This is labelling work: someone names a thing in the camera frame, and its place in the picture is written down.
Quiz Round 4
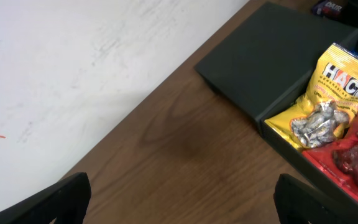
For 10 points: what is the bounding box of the dark green box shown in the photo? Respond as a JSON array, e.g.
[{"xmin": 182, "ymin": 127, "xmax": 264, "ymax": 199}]
[{"xmin": 195, "ymin": 2, "xmax": 358, "ymax": 219}]

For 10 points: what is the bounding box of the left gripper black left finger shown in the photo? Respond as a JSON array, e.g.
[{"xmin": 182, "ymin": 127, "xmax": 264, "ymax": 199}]
[{"xmin": 0, "ymin": 172, "xmax": 91, "ymax": 224}]

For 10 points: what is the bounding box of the yellow Hacks candy bag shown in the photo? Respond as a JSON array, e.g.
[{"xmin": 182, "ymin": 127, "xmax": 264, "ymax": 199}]
[{"xmin": 265, "ymin": 43, "xmax": 358, "ymax": 150}]

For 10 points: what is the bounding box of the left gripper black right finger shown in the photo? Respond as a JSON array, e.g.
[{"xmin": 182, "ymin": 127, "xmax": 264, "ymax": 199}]
[{"xmin": 273, "ymin": 174, "xmax": 358, "ymax": 224}]

